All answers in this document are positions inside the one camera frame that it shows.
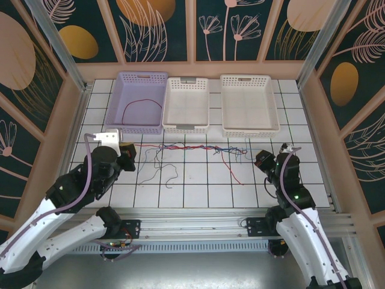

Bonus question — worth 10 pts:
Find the blue thin cable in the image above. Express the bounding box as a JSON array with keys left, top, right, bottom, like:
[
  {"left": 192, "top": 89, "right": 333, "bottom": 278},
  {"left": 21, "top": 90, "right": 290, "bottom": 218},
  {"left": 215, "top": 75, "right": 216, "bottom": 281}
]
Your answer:
[
  {"left": 140, "top": 143, "right": 241, "bottom": 171},
  {"left": 180, "top": 137, "right": 256, "bottom": 166}
]

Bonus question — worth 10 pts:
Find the black thin cable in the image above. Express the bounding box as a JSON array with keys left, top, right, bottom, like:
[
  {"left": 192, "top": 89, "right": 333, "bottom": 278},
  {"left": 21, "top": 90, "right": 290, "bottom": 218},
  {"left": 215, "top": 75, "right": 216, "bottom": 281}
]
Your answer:
[
  {"left": 138, "top": 143, "right": 256, "bottom": 185},
  {"left": 164, "top": 143, "right": 256, "bottom": 189}
]

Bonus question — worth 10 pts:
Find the large white perforated basket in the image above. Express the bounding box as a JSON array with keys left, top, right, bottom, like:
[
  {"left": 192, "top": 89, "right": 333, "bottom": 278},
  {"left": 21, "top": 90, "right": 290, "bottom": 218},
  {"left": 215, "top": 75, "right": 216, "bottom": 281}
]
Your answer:
[{"left": 220, "top": 74, "right": 282, "bottom": 139}]

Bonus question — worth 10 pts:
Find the purple perforated plastic basket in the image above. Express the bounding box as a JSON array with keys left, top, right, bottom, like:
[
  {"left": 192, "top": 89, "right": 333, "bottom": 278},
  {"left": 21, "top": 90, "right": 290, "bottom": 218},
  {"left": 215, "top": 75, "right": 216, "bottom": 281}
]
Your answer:
[{"left": 103, "top": 71, "right": 168, "bottom": 135}]

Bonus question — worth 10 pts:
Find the grey steel bench plate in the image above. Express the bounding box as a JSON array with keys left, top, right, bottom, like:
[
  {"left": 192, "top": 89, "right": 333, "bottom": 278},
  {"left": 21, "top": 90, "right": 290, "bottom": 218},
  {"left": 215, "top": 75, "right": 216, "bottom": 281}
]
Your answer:
[{"left": 32, "top": 252, "right": 371, "bottom": 289}]

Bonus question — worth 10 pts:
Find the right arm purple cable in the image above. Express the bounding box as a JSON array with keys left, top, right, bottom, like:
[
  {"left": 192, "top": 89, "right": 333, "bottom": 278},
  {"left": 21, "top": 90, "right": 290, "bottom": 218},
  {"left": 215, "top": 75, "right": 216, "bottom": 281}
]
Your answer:
[{"left": 269, "top": 146, "right": 347, "bottom": 289}]

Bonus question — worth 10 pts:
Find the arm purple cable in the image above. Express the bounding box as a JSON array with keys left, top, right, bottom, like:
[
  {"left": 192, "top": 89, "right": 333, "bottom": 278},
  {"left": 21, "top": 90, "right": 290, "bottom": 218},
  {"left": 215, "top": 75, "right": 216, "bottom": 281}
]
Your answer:
[
  {"left": 0, "top": 133, "right": 142, "bottom": 262},
  {"left": 269, "top": 146, "right": 347, "bottom": 289}
]

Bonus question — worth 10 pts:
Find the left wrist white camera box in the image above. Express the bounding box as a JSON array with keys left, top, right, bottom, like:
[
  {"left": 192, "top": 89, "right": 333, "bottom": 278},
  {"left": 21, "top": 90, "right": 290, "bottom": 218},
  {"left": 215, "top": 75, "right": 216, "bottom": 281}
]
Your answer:
[{"left": 93, "top": 128, "right": 124, "bottom": 157}]

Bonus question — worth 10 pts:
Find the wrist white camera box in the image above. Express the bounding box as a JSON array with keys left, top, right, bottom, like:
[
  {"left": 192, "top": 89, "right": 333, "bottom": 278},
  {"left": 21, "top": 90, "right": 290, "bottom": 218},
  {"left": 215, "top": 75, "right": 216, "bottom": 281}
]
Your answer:
[
  {"left": 93, "top": 128, "right": 124, "bottom": 157},
  {"left": 279, "top": 143, "right": 301, "bottom": 155}
]

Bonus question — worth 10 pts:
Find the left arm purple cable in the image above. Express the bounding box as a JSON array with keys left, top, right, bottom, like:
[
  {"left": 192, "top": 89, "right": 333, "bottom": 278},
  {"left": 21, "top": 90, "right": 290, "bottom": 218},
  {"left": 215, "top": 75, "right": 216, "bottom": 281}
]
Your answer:
[{"left": 0, "top": 133, "right": 142, "bottom": 262}]

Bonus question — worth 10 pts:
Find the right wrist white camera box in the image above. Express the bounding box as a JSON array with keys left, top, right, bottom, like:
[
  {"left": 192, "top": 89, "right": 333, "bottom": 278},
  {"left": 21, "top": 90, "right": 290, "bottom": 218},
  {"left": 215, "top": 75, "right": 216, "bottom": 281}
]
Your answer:
[{"left": 279, "top": 143, "right": 301, "bottom": 155}]

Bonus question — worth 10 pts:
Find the white basket with grey handles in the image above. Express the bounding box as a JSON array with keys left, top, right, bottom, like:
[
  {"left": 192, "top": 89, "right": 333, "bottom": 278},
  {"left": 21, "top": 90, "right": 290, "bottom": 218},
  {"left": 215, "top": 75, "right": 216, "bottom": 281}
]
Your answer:
[{"left": 161, "top": 77, "right": 211, "bottom": 135}]

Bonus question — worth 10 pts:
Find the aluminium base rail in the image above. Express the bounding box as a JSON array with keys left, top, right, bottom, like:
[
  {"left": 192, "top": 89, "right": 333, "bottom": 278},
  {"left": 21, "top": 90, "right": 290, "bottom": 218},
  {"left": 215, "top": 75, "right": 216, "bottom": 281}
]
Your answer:
[{"left": 28, "top": 210, "right": 357, "bottom": 243}]

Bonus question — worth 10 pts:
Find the grey slotted cable duct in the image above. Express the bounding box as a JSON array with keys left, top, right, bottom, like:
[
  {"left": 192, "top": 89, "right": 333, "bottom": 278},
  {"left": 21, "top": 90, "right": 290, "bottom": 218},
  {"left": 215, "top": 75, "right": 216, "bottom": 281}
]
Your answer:
[{"left": 72, "top": 242, "right": 271, "bottom": 254}]

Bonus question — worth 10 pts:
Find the aluminium corner post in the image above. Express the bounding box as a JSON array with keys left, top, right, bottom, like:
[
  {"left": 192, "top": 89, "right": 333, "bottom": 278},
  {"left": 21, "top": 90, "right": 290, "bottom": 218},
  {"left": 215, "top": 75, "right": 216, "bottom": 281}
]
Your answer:
[
  {"left": 297, "top": 0, "right": 353, "bottom": 90},
  {"left": 25, "top": 0, "right": 91, "bottom": 93}
]

